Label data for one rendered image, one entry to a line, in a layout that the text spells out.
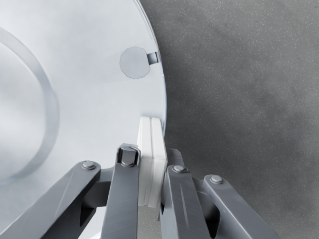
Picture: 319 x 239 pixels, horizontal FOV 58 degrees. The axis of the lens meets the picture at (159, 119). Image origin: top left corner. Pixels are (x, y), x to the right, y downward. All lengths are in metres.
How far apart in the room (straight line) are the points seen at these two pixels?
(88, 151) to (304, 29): 0.39
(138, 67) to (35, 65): 0.07
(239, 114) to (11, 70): 0.37
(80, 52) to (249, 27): 0.32
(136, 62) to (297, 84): 0.36
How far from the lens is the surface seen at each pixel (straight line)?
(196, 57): 0.46
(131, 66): 0.21
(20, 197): 0.27
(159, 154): 0.15
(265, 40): 0.49
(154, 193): 0.16
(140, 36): 0.21
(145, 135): 0.18
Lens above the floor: 0.45
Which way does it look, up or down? 71 degrees down
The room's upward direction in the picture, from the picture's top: 170 degrees clockwise
